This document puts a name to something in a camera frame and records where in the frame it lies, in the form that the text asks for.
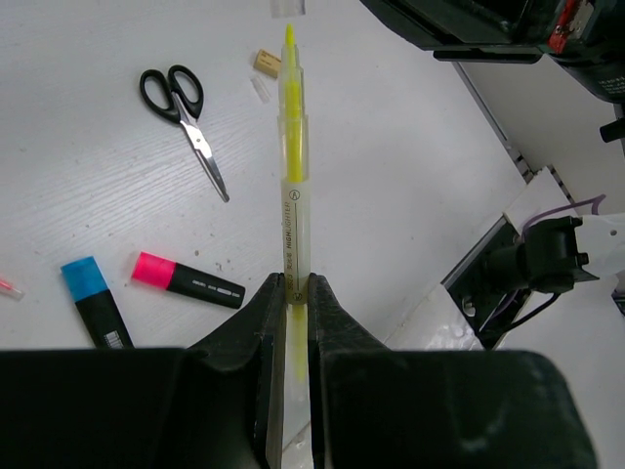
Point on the yellow thin highlighter pen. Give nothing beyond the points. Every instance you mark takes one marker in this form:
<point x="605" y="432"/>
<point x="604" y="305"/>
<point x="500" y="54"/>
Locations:
<point x="293" y="132"/>

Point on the blue cap black marker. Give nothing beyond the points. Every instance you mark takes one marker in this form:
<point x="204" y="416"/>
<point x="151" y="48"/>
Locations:
<point x="95" y="304"/>

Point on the clear pen cap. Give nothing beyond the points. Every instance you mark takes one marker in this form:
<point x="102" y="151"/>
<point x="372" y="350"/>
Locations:
<point x="261" y="89"/>
<point x="282" y="9"/>

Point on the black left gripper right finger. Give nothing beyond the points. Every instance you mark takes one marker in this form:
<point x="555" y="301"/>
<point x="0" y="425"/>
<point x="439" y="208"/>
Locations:
<point x="373" y="407"/>

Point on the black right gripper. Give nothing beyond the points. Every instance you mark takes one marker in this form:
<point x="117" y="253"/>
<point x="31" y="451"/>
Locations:
<point x="585" y="38"/>

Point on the pink cap black marker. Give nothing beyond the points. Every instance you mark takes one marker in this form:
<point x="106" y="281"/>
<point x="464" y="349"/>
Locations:
<point x="181" y="279"/>

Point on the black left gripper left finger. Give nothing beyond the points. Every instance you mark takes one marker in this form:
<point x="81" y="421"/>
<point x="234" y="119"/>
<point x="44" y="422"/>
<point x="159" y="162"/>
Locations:
<point x="216" y="404"/>

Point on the tan eraser block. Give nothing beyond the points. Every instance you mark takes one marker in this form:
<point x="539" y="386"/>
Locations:
<point x="267" y="63"/>

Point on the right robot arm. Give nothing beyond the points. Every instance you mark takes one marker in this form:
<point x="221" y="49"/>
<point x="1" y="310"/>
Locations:
<point x="555" y="254"/>

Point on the black handled scissors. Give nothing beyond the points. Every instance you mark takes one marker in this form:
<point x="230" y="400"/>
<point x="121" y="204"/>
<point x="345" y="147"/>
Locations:
<point x="183" y="111"/>

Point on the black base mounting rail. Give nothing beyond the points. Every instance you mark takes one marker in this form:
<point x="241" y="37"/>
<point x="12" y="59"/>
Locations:
<point x="474" y="296"/>

